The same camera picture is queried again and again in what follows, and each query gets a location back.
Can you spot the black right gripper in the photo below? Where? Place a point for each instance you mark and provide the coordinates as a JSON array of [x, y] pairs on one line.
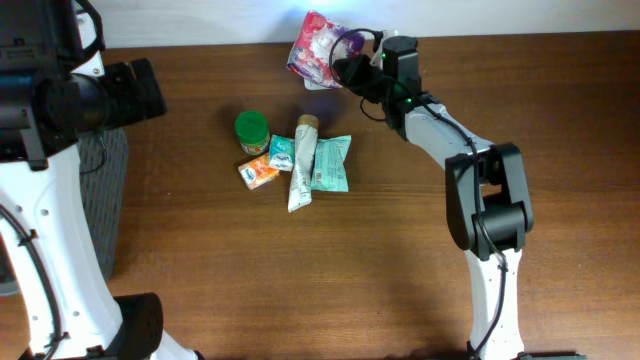
[[355, 70]]

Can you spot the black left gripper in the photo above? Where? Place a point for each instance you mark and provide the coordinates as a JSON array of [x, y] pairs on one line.
[[108, 88]]

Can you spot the red purple snack package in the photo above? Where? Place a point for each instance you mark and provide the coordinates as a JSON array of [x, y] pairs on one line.
[[309, 56]]

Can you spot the white tube brown cap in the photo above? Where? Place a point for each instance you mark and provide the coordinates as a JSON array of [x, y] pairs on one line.
[[306, 136]]

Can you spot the mint green wipes packet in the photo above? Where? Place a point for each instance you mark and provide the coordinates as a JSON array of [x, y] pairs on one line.
[[329, 173]]

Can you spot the teal small tissue pack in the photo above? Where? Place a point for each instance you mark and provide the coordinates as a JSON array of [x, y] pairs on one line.
[[282, 153]]

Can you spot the green lid jar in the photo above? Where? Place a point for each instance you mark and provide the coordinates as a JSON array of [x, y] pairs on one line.
[[253, 133]]

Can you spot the orange small packet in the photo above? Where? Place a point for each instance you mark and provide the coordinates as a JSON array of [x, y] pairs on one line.
[[257, 172]]

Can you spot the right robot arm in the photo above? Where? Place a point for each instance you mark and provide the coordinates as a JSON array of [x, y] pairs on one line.
[[488, 206]]

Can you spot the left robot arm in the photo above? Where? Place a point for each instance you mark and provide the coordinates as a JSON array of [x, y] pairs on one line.
[[47, 105]]

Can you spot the grey plastic mesh basket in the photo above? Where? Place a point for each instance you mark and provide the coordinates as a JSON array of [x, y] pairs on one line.
[[104, 161]]

